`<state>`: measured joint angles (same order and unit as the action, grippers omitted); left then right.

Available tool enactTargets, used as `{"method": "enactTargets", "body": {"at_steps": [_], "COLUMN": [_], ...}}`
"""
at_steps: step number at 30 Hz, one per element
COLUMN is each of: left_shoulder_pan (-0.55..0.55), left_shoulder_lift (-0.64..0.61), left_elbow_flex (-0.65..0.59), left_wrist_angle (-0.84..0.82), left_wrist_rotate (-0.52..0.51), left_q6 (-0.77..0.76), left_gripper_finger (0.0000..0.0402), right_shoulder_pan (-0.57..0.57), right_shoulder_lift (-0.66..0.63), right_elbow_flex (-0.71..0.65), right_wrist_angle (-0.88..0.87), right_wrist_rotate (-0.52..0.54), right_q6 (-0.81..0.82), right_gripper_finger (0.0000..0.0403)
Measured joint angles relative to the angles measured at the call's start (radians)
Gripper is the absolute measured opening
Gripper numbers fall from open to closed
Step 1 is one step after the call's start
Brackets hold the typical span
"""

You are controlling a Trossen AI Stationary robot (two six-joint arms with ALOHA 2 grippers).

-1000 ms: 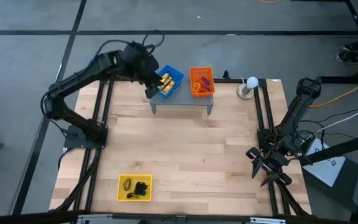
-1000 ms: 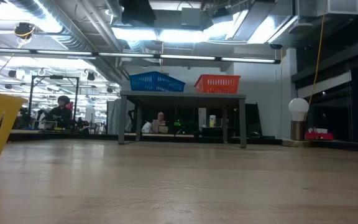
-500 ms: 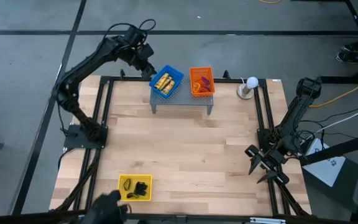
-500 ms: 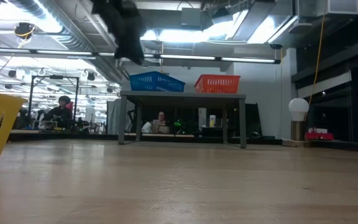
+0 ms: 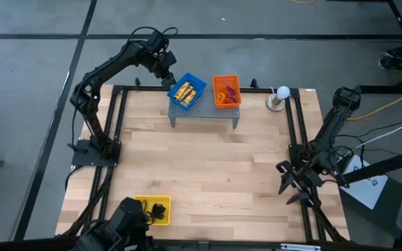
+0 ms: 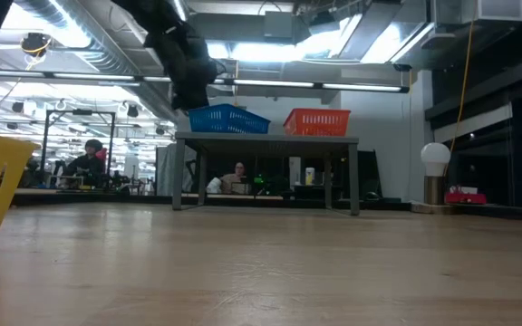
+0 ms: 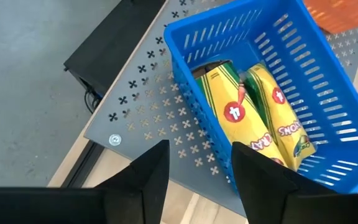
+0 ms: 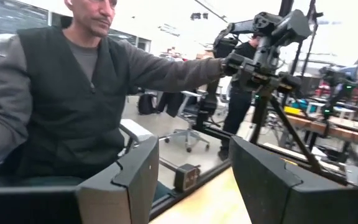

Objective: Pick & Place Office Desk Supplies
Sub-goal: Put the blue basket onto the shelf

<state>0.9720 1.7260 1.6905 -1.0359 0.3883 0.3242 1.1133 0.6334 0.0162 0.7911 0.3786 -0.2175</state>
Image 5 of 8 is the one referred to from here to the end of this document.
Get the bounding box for blue plastic basket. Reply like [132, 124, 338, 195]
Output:
[167, 72, 208, 112]

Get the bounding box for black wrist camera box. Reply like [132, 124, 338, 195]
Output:
[147, 29, 171, 53]

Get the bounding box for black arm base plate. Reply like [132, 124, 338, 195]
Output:
[70, 139, 122, 167]
[289, 142, 338, 174]

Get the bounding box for white floor cable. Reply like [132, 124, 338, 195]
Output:
[354, 113, 402, 150]

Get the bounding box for grey perforated metal shelf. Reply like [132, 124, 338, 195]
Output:
[167, 77, 241, 130]

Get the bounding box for black slanted bar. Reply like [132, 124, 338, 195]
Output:
[336, 145, 402, 188]

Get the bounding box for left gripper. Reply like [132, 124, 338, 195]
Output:
[148, 48, 178, 89]

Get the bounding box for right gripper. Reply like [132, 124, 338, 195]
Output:
[276, 159, 325, 207]

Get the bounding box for black aluminium table frame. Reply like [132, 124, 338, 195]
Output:
[56, 77, 350, 245]

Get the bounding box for white bulb table lamp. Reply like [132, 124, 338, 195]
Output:
[265, 85, 292, 112]

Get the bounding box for yellow plastic basket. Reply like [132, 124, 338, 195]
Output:
[134, 195, 172, 227]

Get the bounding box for white cardboard box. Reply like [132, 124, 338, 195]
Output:
[339, 155, 389, 210]

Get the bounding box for orange plastic basket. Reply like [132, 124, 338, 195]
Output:
[212, 75, 243, 109]

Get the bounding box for black desk foot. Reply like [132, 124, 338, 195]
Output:
[356, 0, 402, 95]

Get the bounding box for silver metal bracket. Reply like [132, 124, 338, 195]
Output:
[280, 243, 322, 251]

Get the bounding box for yellow extension cord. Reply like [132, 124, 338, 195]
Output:
[346, 83, 402, 122]

